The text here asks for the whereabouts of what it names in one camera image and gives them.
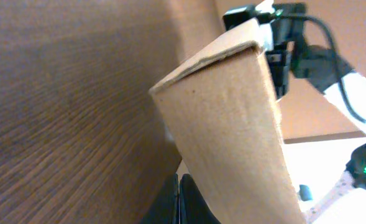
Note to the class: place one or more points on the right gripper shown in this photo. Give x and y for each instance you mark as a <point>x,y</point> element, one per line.
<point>242,27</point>

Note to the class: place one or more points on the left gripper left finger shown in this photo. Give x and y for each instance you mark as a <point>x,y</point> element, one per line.
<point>165,207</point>

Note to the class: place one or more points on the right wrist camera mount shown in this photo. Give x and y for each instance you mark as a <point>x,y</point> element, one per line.
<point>266,6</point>

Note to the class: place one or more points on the open cardboard box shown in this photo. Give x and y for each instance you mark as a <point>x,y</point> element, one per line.
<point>221,111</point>

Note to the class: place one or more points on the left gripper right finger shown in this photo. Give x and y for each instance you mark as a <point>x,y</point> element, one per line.
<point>193,207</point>

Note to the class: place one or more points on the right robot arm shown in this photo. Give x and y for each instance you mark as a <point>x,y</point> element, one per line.
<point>303,45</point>

